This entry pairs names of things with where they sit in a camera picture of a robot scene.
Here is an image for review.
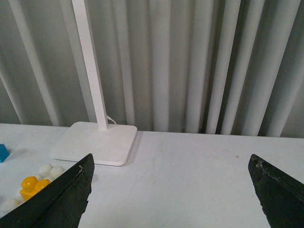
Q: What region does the grey pleated curtain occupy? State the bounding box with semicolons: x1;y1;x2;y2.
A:
0;0;304;138

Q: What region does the white desk lamp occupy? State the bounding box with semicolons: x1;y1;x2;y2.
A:
50;0;137;166

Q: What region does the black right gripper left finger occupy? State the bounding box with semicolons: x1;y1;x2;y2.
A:
0;154;95;228

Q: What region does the yellow block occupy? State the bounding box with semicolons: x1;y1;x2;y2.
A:
19;176;51;201

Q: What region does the blue block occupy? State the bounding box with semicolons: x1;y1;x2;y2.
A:
0;144;10;163

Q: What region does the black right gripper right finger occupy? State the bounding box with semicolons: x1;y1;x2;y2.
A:
248;154;304;228

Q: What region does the white studded base plate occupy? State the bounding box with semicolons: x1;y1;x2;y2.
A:
0;163;65;215

